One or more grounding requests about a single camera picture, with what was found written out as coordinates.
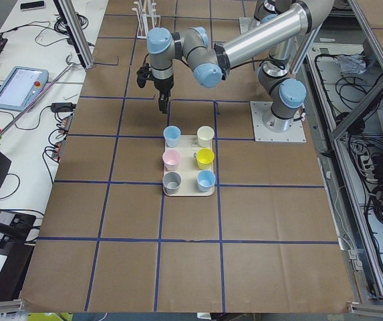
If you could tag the yellow plastic cup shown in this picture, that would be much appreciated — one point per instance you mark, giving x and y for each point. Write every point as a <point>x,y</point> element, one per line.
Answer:
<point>205,158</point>

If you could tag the white wire cup rack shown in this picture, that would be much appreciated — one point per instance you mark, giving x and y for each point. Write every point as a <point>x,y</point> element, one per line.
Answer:
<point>147,16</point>

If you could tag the light blue plastic cup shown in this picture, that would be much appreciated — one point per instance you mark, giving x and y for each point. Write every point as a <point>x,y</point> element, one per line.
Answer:
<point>205,180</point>
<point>172,136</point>

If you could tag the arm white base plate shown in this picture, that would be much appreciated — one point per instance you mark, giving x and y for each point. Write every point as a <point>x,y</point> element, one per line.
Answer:
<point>268,128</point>

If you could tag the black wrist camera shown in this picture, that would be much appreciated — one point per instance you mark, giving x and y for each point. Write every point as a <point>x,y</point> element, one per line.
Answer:
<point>143,75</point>

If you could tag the long metal reach pole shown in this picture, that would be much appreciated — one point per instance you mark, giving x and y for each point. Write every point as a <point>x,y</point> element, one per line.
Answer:
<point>70,64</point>

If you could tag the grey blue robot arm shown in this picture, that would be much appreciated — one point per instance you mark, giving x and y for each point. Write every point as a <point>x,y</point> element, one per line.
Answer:
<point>211,65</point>

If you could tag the grey plastic cup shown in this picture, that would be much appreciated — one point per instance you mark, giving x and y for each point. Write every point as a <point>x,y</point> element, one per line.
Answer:
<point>171,183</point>

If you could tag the cream white plastic cup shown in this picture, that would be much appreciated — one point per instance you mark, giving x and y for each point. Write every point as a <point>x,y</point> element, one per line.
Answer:
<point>205,135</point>

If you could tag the cream tray with rabbit drawing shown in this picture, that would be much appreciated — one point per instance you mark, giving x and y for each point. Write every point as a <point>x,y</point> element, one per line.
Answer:
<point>188,170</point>

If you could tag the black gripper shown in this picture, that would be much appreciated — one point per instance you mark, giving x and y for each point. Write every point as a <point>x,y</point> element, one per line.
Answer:
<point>162,85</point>

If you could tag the blue teach pendant tablet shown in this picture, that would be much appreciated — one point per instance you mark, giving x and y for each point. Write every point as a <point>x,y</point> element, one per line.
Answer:
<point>21,87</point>

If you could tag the pink plastic cup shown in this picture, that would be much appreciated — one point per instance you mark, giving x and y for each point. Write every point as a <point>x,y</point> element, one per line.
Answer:
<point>171,159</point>

